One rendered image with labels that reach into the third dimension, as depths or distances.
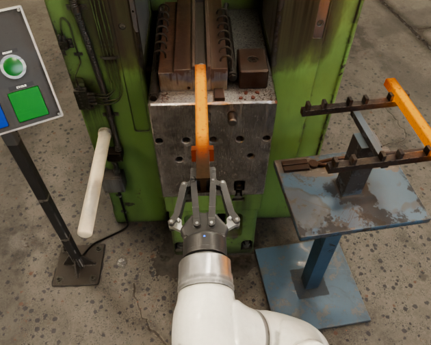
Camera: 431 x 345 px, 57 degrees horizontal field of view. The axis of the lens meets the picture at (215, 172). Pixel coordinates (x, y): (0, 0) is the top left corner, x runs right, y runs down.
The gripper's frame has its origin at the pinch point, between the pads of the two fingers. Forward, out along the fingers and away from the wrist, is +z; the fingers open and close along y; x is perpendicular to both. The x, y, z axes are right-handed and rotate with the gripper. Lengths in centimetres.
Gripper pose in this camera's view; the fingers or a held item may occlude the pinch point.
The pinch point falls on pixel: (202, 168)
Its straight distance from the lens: 80.1
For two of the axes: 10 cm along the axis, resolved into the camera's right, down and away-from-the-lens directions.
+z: -0.4, -7.7, 6.4
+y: 10.0, -0.3, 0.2
